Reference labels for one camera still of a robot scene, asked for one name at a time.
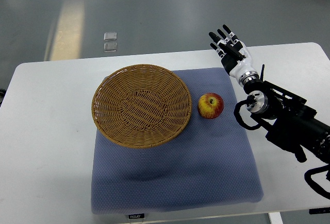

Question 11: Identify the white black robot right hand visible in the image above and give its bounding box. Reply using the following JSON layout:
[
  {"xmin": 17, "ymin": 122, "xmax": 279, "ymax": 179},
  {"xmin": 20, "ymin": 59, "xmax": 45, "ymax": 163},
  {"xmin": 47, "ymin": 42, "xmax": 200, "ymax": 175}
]
[{"xmin": 209, "ymin": 25, "xmax": 259, "ymax": 87}]

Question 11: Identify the red yellow apple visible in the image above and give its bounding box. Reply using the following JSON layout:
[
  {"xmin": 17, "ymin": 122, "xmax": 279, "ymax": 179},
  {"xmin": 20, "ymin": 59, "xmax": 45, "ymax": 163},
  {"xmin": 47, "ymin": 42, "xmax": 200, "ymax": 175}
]
[{"xmin": 197, "ymin": 93, "xmax": 224, "ymax": 119}]

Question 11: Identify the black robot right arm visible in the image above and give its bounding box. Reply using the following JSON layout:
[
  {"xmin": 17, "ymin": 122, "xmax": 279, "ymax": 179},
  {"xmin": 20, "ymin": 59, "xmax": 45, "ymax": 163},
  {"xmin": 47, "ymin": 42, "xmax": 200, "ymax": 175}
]
[{"xmin": 234, "ymin": 71, "xmax": 329, "ymax": 163}]

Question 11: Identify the brown wicker basket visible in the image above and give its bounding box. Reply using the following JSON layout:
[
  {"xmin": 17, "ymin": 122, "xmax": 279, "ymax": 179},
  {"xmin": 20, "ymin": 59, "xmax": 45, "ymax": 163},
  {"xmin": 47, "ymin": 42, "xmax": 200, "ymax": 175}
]
[{"xmin": 91, "ymin": 64, "xmax": 192, "ymax": 149}]

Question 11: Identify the blue grey quilted cloth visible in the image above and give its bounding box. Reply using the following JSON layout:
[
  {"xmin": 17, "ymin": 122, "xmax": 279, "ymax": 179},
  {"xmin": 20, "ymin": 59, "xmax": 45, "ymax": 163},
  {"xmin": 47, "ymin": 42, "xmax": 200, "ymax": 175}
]
[{"xmin": 91, "ymin": 67, "xmax": 263, "ymax": 214}]

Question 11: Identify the upper floor metal plate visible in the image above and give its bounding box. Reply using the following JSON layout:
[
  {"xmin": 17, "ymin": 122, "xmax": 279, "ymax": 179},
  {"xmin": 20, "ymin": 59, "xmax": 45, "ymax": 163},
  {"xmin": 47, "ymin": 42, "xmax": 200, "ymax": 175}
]
[{"xmin": 104, "ymin": 31, "xmax": 117, "ymax": 41}]

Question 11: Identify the floor metal plate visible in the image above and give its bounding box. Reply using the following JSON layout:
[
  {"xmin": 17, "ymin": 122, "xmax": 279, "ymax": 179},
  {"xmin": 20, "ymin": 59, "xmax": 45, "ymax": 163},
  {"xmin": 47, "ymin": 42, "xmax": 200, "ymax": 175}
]
[
  {"xmin": 104, "ymin": 31, "xmax": 117, "ymax": 41},
  {"xmin": 104, "ymin": 41, "xmax": 118, "ymax": 52}
]

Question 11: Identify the lower floor metal plate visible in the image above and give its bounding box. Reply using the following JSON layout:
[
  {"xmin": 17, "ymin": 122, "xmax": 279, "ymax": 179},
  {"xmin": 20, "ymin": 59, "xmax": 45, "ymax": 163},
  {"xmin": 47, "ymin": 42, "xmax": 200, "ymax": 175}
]
[{"xmin": 104, "ymin": 41, "xmax": 118, "ymax": 52}]

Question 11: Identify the white table leg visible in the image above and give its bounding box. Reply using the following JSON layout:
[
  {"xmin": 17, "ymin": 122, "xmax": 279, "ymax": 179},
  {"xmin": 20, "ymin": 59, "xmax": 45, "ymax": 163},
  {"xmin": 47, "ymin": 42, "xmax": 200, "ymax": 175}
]
[{"xmin": 268, "ymin": 212, "xmax": 284, "ymax": 224}]

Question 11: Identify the black table label plate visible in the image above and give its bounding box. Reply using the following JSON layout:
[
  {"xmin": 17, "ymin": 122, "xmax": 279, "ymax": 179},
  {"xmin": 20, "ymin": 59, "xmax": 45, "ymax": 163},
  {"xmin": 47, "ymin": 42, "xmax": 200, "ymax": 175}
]
[{"xmin": 128, "ymin": 213, "xmax": 145, "ymax": 219}]

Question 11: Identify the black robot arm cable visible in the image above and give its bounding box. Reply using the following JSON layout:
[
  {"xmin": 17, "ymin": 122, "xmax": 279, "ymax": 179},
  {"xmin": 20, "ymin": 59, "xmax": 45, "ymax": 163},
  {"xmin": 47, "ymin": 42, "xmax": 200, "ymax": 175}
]
[{"xmin": 304, "ymin": 164, "xmax": 330, "ymax": 201}]

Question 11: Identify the black bracket at table edge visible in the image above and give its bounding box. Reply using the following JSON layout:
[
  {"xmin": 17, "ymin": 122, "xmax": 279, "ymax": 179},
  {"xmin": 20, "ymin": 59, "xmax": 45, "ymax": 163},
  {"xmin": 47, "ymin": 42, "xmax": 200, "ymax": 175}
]
[{"xmin": 309, "ymin": 207, "xmax": 330, "ymax": 215}]

